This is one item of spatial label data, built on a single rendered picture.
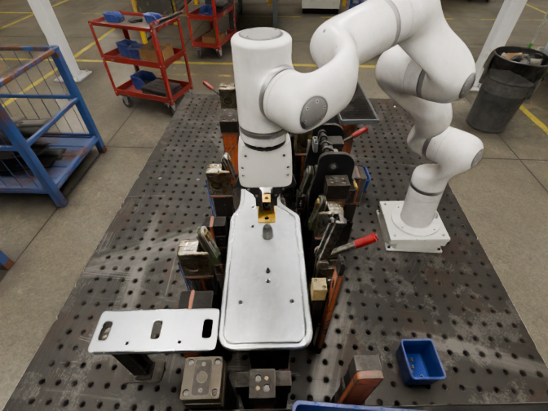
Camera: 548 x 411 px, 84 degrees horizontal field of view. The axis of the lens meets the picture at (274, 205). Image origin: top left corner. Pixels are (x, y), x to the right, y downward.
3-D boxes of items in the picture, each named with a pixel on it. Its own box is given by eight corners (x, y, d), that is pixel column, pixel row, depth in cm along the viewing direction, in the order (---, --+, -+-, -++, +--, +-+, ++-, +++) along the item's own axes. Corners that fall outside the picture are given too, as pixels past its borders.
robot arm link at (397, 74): (446, 171, 104) (404, 152, 113) (468, 142, 102) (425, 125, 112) (417, 88, 64) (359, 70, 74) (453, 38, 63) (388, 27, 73)
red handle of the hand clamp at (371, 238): (315, 249, 80) (373, 227, 74) (319, 254, 81) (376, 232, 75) (317, 262, 77) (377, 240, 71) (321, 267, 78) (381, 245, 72)
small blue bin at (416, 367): (391, 350, 97) (399, 339, 91) (422, 349, 97) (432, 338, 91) (402, 388, 89) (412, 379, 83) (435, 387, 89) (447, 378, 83)
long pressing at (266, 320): (244, 89, 166) (244, 86, 165) (285, 88, 167) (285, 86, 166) (216, 351, 69) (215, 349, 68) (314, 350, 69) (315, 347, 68)
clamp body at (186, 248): (196, 293, 111) (174, 233, 86) (228, 293, 111) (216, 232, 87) (192, 317, 105) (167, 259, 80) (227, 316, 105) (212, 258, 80)
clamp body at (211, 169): (215, 222, 136) (202, 160, 111) (242, 222, 136) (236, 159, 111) (213, 238, 129) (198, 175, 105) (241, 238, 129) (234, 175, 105)
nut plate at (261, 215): (258, 195, 68) (258, 191, 67) (275, 195, 68) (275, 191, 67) (257, 223, 62) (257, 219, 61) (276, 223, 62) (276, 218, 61)
